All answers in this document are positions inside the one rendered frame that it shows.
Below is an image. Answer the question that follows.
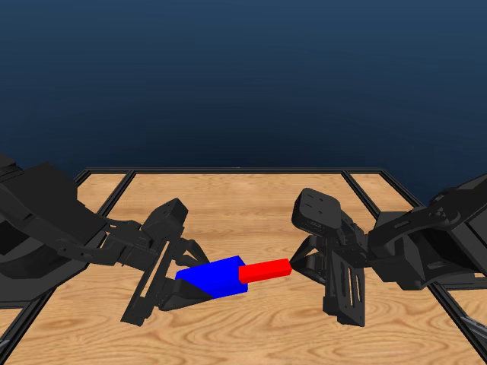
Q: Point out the blue hollow socket block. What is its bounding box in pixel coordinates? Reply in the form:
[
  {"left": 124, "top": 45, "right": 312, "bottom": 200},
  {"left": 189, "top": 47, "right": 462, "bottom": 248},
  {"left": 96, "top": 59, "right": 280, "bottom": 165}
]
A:
[{"left": 174, "top": 255, "right": 249, "bottom": 300}]

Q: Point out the thin red peg bar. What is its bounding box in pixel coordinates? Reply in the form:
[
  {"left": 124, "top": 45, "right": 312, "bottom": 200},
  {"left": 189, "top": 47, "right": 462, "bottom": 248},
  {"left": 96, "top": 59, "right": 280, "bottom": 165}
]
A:
[{"left": 238, "top": 258, "right": 293, "bottom": 284}]

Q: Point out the black table frame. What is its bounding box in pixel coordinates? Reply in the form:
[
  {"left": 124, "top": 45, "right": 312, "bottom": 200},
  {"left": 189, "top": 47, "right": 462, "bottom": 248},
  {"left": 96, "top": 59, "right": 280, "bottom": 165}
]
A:
[{"left": 0, "top": 166, "right": 487, "bottom": 365}]

